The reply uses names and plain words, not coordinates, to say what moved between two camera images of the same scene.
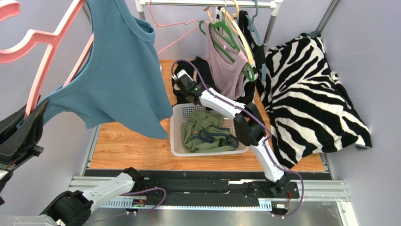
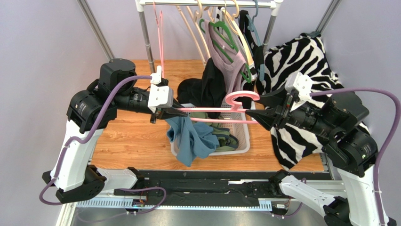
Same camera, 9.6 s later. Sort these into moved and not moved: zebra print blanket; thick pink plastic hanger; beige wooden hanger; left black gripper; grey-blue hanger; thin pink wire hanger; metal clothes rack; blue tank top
Moved: blue tank top; thick pink plastic hanger; left black gripper; thin pink wire hanger; beige wooden hanger
Not moved: zebra print blanket; grey-blue hanger; metal clothes rack
